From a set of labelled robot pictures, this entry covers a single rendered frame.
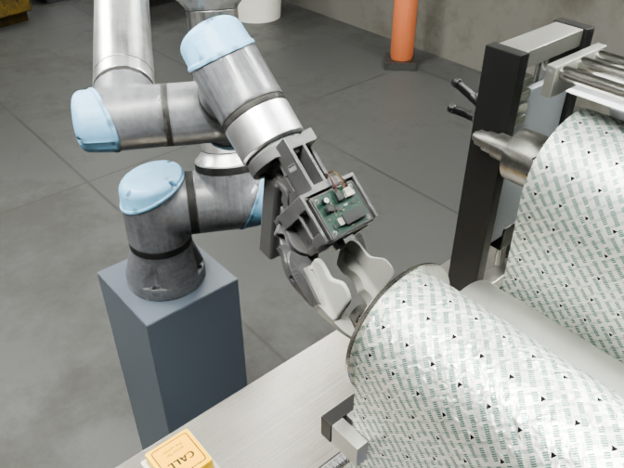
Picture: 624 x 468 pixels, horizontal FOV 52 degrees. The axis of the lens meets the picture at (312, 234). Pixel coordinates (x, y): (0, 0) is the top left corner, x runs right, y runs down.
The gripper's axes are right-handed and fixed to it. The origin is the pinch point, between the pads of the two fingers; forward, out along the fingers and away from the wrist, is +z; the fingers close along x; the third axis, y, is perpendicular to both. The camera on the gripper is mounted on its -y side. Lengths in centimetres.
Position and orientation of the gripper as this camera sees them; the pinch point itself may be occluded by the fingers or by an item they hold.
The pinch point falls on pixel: (362, 320)
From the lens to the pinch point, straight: 68.8
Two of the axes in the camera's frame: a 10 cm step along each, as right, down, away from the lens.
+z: 5.0, 8.6, -0.9
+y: 4.2, -3.3, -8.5
